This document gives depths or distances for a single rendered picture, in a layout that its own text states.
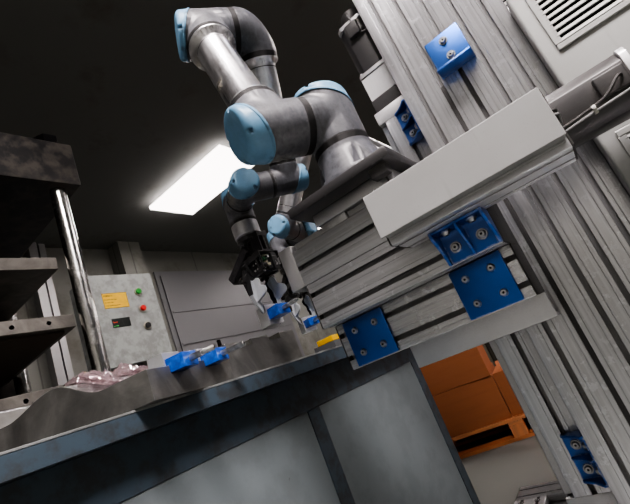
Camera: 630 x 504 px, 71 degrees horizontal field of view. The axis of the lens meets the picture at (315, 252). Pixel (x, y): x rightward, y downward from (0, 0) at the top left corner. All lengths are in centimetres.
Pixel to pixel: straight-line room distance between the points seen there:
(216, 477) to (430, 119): 84
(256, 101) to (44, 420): 71
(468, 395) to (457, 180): 243
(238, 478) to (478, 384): 215
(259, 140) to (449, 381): 237
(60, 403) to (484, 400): 245
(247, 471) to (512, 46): 99
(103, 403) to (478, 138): 74
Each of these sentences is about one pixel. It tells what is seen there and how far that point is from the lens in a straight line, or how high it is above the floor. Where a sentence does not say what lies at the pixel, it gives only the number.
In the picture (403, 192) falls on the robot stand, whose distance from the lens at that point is 64.
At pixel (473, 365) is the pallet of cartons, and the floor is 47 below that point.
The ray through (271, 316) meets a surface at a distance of 114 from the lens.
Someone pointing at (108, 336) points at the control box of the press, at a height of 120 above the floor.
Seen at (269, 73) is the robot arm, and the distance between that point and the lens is 122.
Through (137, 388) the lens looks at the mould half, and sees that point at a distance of 83.
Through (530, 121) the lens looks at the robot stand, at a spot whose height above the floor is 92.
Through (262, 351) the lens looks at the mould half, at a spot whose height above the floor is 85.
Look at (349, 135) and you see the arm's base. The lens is 87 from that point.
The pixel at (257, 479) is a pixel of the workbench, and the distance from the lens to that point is 103.
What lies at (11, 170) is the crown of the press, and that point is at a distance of 198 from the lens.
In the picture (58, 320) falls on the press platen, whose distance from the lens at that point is 185.
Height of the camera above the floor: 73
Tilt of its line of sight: 16 degrees up
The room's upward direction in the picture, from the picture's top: 22 degrees counter-clockwise
